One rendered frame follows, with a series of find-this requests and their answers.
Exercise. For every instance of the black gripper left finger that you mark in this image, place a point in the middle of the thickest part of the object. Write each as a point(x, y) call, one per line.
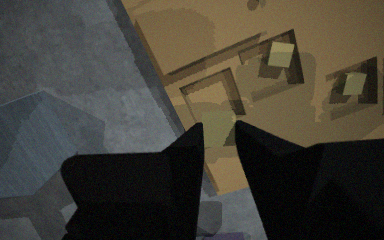
point(172, 177)

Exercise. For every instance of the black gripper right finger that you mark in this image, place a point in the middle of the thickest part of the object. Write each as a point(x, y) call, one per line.
point(287, 181)

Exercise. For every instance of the olive yellow block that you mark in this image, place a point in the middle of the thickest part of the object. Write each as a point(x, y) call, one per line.
point(278, 54)
point(351, 83)
point(219, 128)

